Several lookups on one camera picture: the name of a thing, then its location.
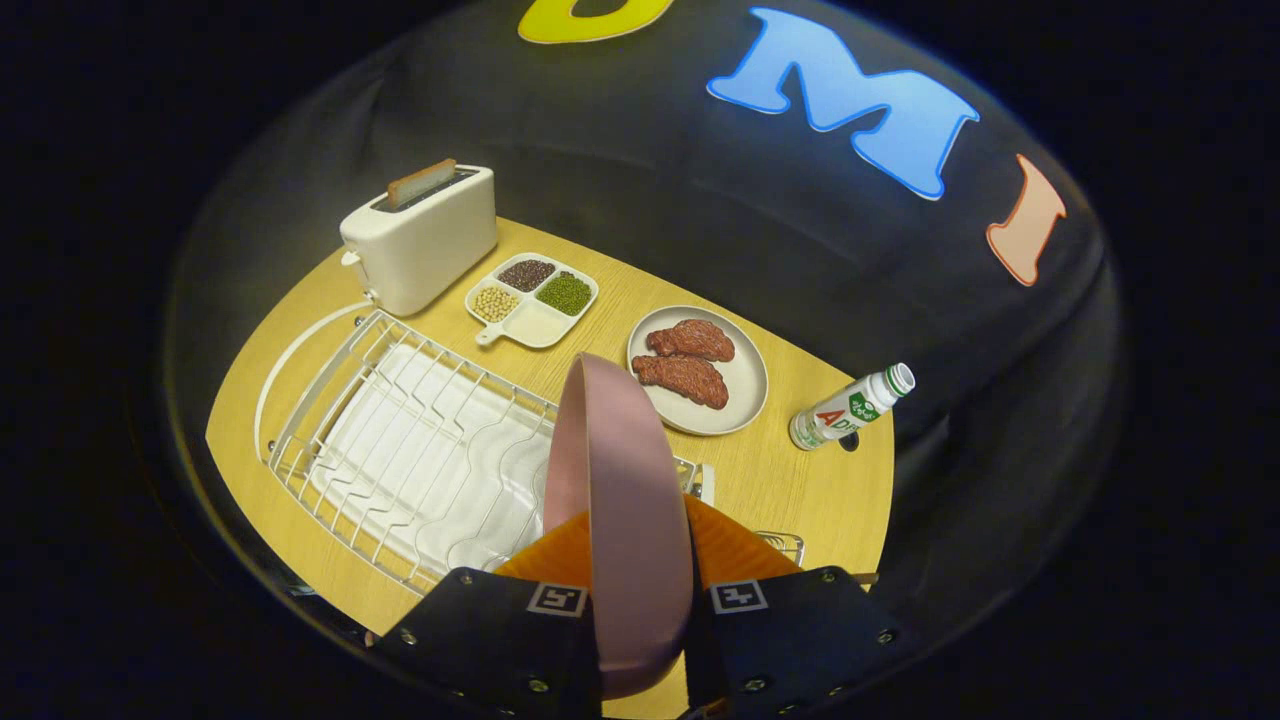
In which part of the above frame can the red meat piece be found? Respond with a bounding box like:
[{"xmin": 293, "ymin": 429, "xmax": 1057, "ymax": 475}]
[
  {"xmin": 631, "ymin": 354, "xmax": 730, "ymax": 411},
  {"xmin": 646, "ymin": 319, "xmax": 736, "ymax": 363}
]

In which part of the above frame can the brown bread slice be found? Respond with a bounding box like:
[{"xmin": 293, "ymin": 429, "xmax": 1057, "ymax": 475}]
[{"xmin": 387, "ymin": 158, "xmax": 458, "ymax": 210}]

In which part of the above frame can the white wire dish rack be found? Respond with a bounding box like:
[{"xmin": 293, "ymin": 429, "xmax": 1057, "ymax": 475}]
[{"xmin": 255, "ymin": 303, "xmax": 716, "ymax": 598}]

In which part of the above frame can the small white wire basket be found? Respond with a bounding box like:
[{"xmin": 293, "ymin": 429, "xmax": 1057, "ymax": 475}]
[{"xmin": 752, "ymin": 530, "xmax": 807, "ymax": 567}]

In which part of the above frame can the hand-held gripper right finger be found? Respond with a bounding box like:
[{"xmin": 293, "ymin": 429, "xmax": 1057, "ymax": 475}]
[{"xmin": 683, "ymin": 495, "xmax": 903, "ymax": 720}]

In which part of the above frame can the grey round plate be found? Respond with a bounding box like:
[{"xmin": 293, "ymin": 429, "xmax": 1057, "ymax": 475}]
[{"xmin": 627, "ymin": 305, "xmax": 769, "ymax": 437}]

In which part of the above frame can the white drink bottle green label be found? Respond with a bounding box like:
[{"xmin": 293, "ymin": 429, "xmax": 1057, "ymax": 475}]
[{"xmin": 788, "ymin": 362, "xmax": 916, "ymax": 452}]

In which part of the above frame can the white divided bean dish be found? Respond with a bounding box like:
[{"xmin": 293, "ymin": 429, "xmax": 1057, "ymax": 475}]
[{"xmin": 465, "ymin": 252, "xmax": 600, "ymax": 350}]

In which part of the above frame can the white toaster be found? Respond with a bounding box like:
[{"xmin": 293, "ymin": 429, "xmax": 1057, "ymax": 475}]
[{"xmin": 339, "ymin": 165, "xmax": 499, "ymax": 318}]

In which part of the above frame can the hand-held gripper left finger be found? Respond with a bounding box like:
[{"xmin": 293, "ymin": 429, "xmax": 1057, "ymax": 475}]
[{"xmin": 370, "ymin": 510, "xmax": 606, "ymax": 720}]

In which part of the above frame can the pink plate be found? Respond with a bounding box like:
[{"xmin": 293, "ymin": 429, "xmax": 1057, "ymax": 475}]
[{"xmin": 543, "ymin": 352, "xmax": 696, "ymax": 701}]

